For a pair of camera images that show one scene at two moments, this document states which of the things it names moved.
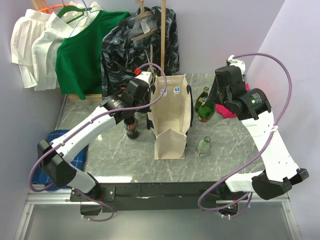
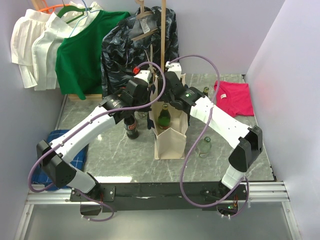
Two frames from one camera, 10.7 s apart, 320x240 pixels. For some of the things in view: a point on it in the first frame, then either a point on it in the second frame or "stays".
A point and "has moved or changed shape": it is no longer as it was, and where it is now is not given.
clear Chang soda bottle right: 204,146 stays
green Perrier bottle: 204,108 has moved or changed shape
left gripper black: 148,96 stays
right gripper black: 214,97 -> 180,82
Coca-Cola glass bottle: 130,125 stays
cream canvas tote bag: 171,117 stays
